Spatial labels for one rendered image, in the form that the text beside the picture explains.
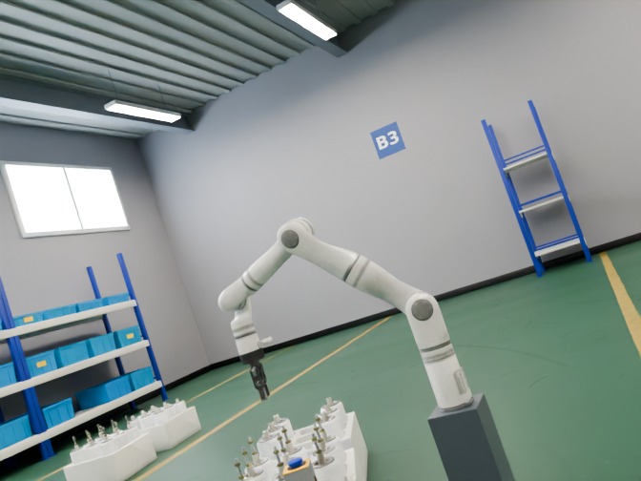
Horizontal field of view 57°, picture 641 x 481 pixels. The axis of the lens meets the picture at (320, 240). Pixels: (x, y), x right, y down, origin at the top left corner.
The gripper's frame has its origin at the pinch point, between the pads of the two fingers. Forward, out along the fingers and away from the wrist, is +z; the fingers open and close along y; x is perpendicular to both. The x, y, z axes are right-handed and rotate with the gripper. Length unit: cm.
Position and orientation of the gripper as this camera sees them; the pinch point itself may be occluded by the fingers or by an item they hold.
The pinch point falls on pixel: (264, 394)
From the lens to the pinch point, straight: 191.9
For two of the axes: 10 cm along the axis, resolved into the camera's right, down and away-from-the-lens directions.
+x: 9.5, -3.2, 0.2
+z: 3.2, 9.5, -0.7
